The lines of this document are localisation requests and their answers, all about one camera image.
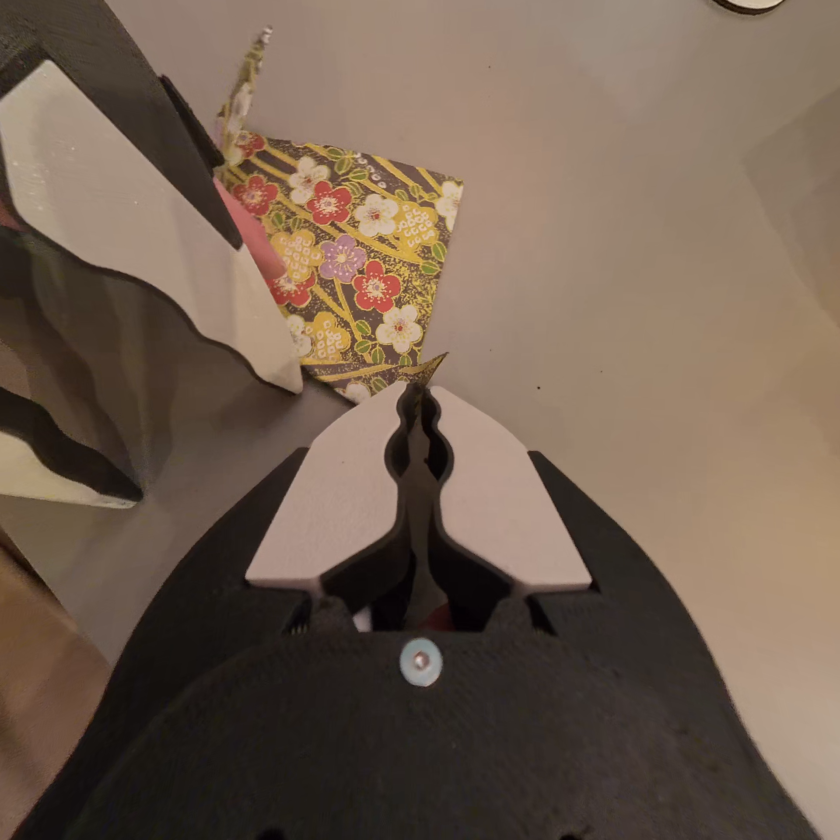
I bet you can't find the person's beige clothing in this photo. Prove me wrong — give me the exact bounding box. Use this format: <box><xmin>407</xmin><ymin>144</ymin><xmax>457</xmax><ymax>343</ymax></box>
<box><xmin>0</xmin><ymin>525</ymin><xmax>114</xmax><ymax>837</ymax></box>

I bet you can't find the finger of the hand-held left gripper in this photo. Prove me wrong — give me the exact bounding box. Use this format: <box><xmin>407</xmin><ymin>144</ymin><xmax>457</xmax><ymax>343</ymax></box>
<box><xmin>0</xmin><ymin>0</ymin><xmax>305</xmax><ymax>476</ymax></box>
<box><xmin>0</xmin><ymin>386</ymin><xmax>144</xmax><ymax>510</ymax></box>

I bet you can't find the floral patterned origami paper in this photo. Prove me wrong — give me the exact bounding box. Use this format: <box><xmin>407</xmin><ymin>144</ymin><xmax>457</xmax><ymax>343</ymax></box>
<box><xmin>215</xmin><ymin>26</ymin><xmax>465</xmax><ymax>404</ymax></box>

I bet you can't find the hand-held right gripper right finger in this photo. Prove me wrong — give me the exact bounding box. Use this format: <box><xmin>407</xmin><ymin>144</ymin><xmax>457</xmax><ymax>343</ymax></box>
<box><xmin>424</xmin><ymin>387</ymin><xmax>593</xmax><ymax>632</ymax></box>

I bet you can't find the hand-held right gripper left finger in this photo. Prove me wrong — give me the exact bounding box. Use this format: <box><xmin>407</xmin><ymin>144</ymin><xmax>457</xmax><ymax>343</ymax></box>
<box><xmin>245</xmin><ymin>382</ymin><xmax>421</xmax><ymax>626</ymax></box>

